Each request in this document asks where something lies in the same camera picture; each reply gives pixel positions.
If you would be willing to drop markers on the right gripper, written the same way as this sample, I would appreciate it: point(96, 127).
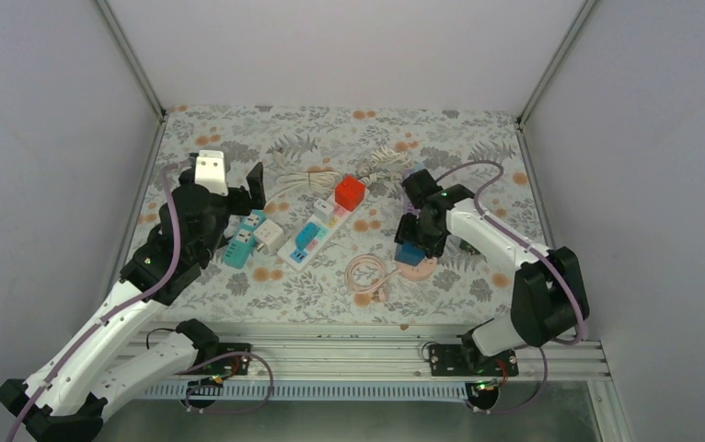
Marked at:
point(405, 233)

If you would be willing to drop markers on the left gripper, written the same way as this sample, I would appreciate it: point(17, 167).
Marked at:
point(243, 205)

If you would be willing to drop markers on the blue cube socket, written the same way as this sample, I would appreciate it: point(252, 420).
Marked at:
point(409, 254)

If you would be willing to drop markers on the dark green cube socket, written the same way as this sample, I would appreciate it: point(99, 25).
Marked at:
point(468, 248)

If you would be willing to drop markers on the pink round socket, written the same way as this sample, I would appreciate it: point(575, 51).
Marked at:
point(419, 272)

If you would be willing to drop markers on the white tiger cube socket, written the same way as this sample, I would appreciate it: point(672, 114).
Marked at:
point(269, 237)

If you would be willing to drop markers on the cyan cube socket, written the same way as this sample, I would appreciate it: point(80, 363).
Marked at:
point(306, 235)

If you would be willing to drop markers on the white cube plug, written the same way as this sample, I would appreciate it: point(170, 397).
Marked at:
point(324, 211)

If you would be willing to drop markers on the red cube socket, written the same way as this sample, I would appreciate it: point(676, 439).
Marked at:
point(349, 193)

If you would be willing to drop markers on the white multicolour power strip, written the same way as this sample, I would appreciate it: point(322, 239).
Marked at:
point(298, 260)

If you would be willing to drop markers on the purple power strip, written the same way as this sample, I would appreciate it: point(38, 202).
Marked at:
point(409, 207)

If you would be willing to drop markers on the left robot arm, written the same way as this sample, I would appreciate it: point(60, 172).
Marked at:
point(80, 389)

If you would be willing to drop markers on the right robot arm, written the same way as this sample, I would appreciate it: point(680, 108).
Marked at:
point(548, 296)

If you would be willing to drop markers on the teal power strip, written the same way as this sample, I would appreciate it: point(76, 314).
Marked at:
point(243, 242)

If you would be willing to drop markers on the floral table mat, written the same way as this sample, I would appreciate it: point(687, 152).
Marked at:
point(478, 149)

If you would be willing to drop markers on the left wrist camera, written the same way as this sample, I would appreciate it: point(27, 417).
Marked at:
point(210, 171)

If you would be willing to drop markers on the aluminium rail frame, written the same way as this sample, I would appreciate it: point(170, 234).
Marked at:
point(378, 362)

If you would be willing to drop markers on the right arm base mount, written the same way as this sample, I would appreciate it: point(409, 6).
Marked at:
point(456, 360)

